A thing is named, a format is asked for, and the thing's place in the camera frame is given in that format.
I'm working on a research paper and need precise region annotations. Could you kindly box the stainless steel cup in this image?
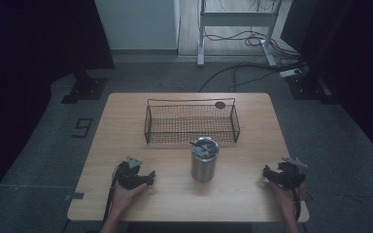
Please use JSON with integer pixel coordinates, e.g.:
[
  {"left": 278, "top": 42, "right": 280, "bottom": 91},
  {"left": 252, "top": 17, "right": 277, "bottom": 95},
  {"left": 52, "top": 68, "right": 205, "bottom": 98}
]
[{"left": 190, "top": 136, "right": 220, "bottom": 184}]

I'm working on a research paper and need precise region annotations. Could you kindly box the black floor cable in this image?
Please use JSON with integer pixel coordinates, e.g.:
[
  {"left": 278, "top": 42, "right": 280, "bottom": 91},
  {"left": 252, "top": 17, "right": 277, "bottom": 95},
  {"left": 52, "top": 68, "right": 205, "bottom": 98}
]
[
  {"left": 227, "top": 63, "right": 286, "bottom": 93},
  {"left": 197, "top": 61, "right": 307, "bottom": 93}
]

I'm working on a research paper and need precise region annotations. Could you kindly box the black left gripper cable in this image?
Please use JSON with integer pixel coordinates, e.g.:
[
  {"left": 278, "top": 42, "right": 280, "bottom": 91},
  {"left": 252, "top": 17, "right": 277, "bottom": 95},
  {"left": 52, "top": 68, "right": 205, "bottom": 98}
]
[{"left": 102, "top": 164, "right": 120, "bottom": 223}]

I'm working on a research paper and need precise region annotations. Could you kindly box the crumpled grey paper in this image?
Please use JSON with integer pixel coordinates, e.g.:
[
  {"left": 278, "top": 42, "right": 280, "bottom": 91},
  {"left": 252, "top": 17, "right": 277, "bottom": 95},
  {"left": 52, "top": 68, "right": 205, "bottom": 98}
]
[{"left": 192, "top": 139, "right": 219, "bottom": 161}]

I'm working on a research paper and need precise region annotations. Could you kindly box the person's right hand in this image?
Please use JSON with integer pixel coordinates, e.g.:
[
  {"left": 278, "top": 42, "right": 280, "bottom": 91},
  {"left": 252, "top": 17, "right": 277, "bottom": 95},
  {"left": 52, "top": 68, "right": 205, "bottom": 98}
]
[{"left": 266, "top": 181, "right": 307, "bottom": 217}]

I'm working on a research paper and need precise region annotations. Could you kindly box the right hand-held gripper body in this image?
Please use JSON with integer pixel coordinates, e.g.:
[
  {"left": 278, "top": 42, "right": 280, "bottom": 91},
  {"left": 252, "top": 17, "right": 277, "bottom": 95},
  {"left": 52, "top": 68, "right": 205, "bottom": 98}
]
[{"left": 271, "top": 156, "right": 309, "bottom": 190}]

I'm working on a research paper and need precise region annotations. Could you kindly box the black stand base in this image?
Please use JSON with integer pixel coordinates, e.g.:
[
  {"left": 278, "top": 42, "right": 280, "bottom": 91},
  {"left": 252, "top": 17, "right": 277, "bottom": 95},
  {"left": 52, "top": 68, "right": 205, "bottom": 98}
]
[
  {"left": 286, "top": 71, "right": 339, "bottom": 105},
  {"left": 60, "top": 68, "right": 109, "bottom": 105}
]

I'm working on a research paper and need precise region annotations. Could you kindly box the person's left hand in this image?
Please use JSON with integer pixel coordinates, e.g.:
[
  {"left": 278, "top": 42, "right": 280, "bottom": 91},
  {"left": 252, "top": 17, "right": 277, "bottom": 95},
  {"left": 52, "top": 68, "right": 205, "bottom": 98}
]
[{"left": 111, "top": 181, "right": 149, "bottom": 216}]

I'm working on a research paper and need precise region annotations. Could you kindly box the white power strip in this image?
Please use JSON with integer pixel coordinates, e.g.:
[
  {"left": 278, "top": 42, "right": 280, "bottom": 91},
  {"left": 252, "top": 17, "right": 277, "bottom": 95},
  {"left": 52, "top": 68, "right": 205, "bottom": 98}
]
[{"left": 279, "top": 68, "right": 303, "bottom": 79}]

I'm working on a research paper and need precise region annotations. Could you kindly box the tangle of black cables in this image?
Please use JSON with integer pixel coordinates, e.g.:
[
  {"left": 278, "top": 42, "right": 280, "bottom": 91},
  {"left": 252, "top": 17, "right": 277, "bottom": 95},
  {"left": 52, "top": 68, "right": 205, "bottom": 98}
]
[{"left": 203, "top": 29, "right": 302, "bottom": 59}]

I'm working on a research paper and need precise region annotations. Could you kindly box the white desk frame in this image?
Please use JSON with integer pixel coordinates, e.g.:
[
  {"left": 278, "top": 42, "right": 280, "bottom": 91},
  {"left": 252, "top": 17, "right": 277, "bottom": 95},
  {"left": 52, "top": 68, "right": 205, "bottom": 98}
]
[{"left": 196, "top": 0, "right": 285, "bottom": 68}]

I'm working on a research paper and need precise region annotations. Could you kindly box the dark curtain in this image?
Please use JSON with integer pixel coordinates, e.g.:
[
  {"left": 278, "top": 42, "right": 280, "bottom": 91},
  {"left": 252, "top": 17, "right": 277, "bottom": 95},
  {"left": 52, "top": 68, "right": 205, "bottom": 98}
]
[
  {"left": 280, "top": 0, "right": 373, "bottom": 159},
  {"left": 0, "top": 0, "right": 116, "bottom": 215}
]

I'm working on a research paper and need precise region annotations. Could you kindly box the black wire mesh basket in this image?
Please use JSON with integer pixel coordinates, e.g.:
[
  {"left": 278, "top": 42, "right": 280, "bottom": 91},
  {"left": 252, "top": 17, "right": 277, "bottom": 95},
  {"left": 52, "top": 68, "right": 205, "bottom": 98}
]
[{"left": 143, "top": 97, "right": 242, "bottom": 146}]

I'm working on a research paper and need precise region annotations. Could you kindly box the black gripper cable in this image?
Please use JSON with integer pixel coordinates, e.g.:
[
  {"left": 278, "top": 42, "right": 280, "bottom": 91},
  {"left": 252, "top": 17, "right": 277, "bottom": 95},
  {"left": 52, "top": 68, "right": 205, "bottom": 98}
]
[
  {"left": 102, "top": 164, "right": 120, "bottom": 223},
  {"left": 288, "top": 176, "right": 305, "bottom": 224}
]

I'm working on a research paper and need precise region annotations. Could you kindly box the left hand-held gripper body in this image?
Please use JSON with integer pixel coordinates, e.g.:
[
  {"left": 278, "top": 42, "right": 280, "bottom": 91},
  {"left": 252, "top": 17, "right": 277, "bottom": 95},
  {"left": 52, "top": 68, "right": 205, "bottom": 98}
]
[{"left": 114, "top": 155, "right": 148, "bottom": 190}]

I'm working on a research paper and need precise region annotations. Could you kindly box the thin black stick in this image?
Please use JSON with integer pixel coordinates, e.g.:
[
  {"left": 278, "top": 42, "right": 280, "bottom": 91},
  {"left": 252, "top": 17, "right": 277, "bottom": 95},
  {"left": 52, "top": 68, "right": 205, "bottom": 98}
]
[{"left": 188, "top": 141, "right": 209, "bottom": 151}]

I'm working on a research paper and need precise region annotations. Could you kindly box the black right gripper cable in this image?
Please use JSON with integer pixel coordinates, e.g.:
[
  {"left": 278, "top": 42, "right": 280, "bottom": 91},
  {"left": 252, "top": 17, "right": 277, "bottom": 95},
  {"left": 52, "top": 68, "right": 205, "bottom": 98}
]
[{"left": 288, "top": 176, "right": 305, "bottom": 224}]

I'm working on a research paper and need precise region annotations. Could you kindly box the white cabinet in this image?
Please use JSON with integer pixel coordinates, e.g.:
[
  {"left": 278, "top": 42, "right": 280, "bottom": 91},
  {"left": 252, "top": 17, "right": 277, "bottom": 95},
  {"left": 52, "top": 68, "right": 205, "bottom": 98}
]
[{"left": 93, "top": 0, "right": 182, "bottom": 51}]

